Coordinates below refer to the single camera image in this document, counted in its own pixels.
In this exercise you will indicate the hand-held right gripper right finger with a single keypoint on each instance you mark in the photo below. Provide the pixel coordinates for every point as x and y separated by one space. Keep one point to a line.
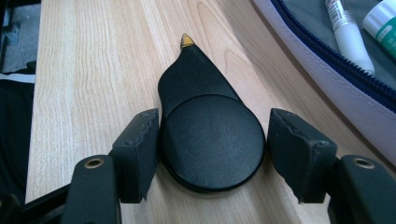
299 155

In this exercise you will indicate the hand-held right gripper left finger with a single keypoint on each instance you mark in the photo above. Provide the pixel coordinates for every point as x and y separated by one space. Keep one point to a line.
137 155

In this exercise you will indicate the black teardrop correction tape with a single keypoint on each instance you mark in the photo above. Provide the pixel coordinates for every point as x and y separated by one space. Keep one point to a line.
208 137

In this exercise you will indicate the black lavender pencil case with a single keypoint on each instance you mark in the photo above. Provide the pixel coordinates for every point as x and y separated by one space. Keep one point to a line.
348 90

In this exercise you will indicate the slim pale pen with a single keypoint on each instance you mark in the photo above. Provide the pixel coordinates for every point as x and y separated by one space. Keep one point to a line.
350 37

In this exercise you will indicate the white green glue stick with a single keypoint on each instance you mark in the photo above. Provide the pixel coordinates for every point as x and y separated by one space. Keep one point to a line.
382 25

